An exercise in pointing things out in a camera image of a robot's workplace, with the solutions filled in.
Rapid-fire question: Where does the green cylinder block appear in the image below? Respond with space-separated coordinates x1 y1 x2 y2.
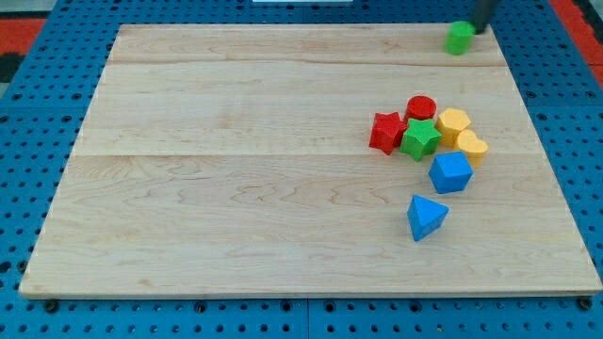
444 21 476 56

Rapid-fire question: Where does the red star block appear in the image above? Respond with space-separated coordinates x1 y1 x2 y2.
368 111 408 155

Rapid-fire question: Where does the green star block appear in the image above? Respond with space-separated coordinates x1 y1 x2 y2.
399 119 442 162

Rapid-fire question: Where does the light wooden board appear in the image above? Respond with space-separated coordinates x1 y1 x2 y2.
20 24 602 299

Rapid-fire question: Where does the blue triangle block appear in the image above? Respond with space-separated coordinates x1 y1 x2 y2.
407 195 449 242

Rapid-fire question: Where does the red cylinder block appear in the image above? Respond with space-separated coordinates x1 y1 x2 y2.
403 95 437 121

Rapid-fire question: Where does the blue cube block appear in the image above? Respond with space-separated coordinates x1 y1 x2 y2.
429 152 474 194

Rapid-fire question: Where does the yellow hexagon block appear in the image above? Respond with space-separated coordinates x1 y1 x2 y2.
435 107 471 147

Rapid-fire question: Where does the yellow heart block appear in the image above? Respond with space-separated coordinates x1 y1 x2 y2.
454 129 489 169

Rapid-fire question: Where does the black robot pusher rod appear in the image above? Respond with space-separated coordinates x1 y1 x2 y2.
469 0 500 35

